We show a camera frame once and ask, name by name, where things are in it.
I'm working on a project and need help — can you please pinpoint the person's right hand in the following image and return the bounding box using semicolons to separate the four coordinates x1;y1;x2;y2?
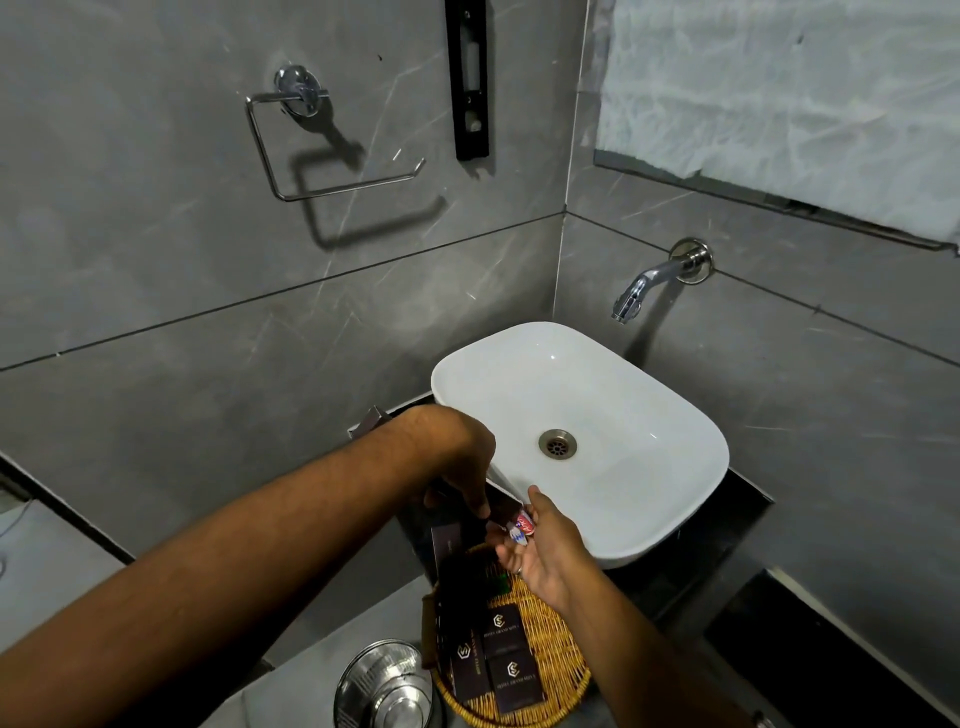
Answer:
486;486;602;613

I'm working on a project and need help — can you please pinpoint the person's left hand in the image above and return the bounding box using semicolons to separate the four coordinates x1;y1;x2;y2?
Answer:
390;405;498;520

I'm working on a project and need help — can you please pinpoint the small dark sachet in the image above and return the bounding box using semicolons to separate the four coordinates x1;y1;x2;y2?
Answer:
486;487;522;529

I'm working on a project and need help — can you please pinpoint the person's right forearm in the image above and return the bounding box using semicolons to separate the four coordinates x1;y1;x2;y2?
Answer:
556;561;774;728

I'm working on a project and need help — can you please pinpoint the person's left forearm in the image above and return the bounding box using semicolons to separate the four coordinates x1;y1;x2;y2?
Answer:
0;420;421;728

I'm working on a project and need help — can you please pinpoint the white ceramic sink basin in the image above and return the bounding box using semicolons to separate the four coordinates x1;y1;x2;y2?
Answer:
430;321;731;570

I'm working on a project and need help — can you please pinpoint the long dark brown toiletry box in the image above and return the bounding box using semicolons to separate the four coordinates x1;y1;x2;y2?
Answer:
436;553;490;648

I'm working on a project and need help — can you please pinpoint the woven wicker basket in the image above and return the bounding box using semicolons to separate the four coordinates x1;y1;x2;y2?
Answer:
421;543;594;728

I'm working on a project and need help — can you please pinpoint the stainless steel waste bin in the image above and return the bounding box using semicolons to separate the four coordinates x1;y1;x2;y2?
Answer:
333;638;438;728

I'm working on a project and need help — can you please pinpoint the white ceramic toilet cistern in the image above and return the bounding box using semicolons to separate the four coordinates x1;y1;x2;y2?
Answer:
0;499;127;655

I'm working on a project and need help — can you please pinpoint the chrome wall faucet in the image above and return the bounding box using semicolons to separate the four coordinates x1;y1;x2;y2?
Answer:
611;237;715;326

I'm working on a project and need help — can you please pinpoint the black wall bracket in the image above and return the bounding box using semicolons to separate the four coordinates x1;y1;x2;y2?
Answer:
444;0;491;162

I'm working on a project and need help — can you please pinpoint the chrome towel ring holder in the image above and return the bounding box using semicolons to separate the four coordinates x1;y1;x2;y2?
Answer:
245;64;427;204

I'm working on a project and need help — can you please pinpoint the wall mirror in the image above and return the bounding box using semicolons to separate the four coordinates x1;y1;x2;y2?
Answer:
592;0;960;252

